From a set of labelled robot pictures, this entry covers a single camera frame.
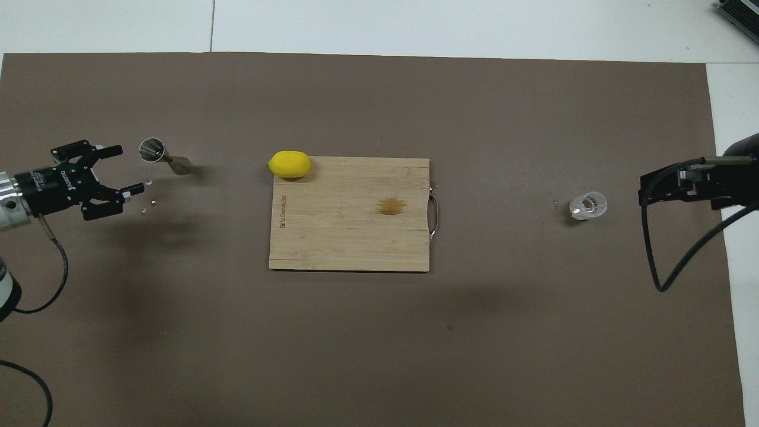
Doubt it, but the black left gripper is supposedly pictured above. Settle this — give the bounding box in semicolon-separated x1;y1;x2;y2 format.
14;140;145;222

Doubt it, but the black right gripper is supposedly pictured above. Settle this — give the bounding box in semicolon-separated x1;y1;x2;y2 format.
639;133;759;210

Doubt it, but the steel double jigger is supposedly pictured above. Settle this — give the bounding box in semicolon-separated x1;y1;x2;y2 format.
139;138;193;177

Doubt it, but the clear glass cup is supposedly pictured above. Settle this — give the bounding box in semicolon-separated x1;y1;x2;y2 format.
569;190;608;221

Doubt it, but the grey ribbed device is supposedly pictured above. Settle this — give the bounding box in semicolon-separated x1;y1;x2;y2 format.
714;0;759;44

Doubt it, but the yellow lemon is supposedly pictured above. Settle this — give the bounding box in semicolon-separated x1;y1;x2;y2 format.
267;151;312;180

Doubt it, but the bamboo cutting board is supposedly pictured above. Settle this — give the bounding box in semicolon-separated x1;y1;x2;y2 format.
269;156;441;273

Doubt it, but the brown paper table mat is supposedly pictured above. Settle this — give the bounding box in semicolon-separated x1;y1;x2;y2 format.
0;52;747;427

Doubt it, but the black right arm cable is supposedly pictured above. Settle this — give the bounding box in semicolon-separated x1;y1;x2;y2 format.
642;155;759;294

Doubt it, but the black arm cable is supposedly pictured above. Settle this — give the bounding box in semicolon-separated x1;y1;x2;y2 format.
0;215;69;427
642;155;759;294

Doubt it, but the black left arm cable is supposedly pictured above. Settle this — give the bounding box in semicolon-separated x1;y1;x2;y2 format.
0;215;69;427

